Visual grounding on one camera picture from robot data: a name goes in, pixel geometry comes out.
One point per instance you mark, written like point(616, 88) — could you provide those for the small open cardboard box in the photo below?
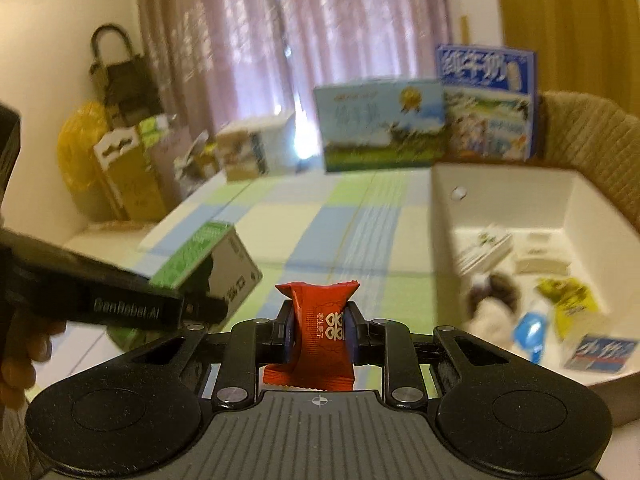
point(200, 160)

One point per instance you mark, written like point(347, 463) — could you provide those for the tan cardboard box white cutout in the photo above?
point(130, 180)

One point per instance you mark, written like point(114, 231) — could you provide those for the white plastic clip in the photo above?
point(542, 262)

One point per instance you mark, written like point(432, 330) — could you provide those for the golden curtain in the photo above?
point(565, 20)

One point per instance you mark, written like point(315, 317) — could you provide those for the thin wooden stick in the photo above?
point(466, 30)

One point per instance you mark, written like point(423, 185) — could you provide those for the plaid tablecloth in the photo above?
point(340, 220)

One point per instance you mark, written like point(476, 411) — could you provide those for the brown cardboard box white inside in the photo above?
point(500, 200)

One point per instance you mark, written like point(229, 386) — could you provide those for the beige quilted chair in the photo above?
point(600, 140)

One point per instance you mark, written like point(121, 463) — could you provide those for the yellow plastic bag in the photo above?
point(80, 150)

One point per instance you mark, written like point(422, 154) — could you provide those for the stack of green tissue packs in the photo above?
point(155, 130)

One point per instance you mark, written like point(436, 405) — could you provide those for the yellow spout pouch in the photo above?
point(570, 300)

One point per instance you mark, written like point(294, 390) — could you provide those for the blue milk carton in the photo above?
point(490, 105)

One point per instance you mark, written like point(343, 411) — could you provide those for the small blue packet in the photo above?
point(600, 355)

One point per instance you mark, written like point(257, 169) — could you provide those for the milk carton with cow picture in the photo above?
point(375, 130)

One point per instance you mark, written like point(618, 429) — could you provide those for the red snack packet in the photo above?
point(320, 325)

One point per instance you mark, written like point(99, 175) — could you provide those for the pink curtain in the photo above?
point(300, 25)

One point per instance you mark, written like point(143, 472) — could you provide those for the blue tube white cap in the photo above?
point(530, 332)

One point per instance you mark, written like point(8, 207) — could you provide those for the person's left hand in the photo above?
point(30, 360)

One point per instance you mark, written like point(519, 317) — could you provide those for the green carton box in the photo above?
point(235, 270)

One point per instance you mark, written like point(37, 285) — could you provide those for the white ointment box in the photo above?
point(485, 252)

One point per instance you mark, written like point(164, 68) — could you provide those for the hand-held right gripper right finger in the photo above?
point(351, 332)

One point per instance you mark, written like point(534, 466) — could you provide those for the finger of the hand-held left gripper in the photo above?
point(125, 305)

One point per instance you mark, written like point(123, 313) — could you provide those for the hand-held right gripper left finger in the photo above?
point(287, 332)

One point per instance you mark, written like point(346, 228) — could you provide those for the beige product box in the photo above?
point(255, 150)

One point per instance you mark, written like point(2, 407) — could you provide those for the black folded cart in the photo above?
point(125, 75)

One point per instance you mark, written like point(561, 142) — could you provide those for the dark satin scrunchie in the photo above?
point(495, 285)

